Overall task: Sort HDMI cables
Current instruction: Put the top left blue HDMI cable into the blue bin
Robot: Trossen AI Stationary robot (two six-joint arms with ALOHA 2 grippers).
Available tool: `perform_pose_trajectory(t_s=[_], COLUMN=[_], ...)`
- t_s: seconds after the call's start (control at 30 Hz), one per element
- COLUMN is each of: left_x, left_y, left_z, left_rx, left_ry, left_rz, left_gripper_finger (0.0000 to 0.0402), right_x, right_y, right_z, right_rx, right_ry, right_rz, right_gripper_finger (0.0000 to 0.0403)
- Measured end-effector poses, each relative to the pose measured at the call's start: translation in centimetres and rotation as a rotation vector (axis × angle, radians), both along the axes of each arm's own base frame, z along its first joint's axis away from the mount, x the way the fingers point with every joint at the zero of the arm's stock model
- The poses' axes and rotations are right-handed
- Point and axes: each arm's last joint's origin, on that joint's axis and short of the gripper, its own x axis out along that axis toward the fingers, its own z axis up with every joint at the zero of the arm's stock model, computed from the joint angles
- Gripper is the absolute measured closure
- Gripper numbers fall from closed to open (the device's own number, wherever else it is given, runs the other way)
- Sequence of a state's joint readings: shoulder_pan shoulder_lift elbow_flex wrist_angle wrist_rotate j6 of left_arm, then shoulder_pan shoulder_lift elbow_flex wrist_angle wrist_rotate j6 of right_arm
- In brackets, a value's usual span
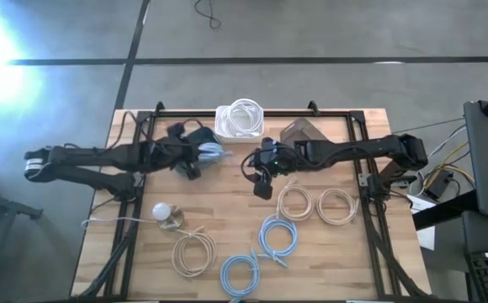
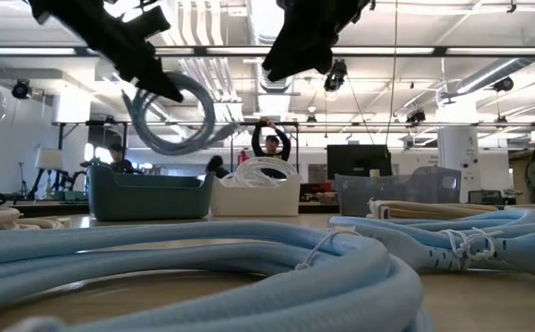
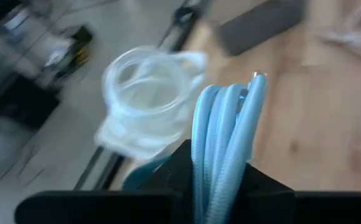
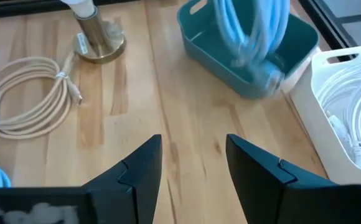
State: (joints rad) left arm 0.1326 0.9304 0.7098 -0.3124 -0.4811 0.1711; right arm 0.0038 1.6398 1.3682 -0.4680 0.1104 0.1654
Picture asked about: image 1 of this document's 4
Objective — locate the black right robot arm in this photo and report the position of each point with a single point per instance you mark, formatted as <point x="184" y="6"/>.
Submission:
<point x="353" y="149"/>

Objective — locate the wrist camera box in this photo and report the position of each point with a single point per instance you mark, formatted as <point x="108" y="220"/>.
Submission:
<point x="176" y="129"/>
<point x="269" y="145"/>

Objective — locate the white plastic bin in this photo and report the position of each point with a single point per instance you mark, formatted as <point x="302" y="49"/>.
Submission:
<point x="219" y="131"/>

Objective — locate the white paper sheet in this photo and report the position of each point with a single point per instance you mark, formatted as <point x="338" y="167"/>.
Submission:
<point x="425" y="235"/>

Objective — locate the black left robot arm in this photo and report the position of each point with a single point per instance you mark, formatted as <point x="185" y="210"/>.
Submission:
<point x="101" y="155"/>

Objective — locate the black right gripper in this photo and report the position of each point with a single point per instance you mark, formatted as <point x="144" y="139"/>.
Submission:
<point x="275" y="160"/>

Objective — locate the light bulb lamp brass base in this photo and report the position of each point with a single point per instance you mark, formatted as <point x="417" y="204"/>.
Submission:
<point x="162" y="211"/>

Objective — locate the black aluminium table frame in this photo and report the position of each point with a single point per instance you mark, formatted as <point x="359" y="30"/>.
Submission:
<point x="332" y="113"/>

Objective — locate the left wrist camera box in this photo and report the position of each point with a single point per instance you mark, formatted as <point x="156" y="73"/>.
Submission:
<point x="176" y="129"/>

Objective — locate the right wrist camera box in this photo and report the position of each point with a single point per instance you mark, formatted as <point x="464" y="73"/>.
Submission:
<point x="269" y="145"/>

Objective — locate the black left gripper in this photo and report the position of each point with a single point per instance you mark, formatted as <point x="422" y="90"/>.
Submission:
<point x="183" y="151"/>

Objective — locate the black stand legs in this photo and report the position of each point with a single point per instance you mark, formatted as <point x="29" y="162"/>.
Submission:
<point x="0" y="206"/>

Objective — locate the black power adapter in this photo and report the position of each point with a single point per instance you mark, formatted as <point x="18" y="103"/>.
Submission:
<point x="437" y="185"/>

